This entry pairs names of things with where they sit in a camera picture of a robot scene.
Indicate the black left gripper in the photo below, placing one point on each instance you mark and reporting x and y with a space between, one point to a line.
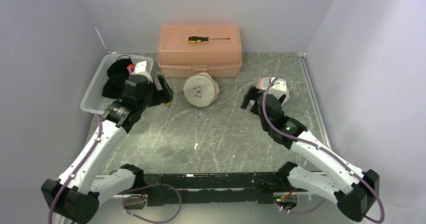
167 92

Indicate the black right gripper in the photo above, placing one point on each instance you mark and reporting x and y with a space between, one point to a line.
251 95

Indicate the beige mesh laundry bag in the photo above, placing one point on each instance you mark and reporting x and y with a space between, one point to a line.
201 90

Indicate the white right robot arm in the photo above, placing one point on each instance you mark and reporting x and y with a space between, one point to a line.
351 189

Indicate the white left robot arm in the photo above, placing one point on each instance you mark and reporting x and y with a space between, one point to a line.
76 194

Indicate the black bra in basket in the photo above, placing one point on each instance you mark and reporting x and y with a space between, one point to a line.
117 74

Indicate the pink plastic storage box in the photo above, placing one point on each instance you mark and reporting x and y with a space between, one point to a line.
219 58

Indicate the yellow black screwdriver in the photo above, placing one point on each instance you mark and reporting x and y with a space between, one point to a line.
198 39

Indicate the white plastic basket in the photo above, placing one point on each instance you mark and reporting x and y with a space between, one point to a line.
93 102

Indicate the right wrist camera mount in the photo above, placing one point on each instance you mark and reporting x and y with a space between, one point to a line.
278 87

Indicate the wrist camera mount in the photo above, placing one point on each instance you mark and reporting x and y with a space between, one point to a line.
141 68
278 87

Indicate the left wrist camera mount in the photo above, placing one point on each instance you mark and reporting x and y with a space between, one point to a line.
141 68

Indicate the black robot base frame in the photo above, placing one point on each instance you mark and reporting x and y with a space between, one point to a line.
259 187

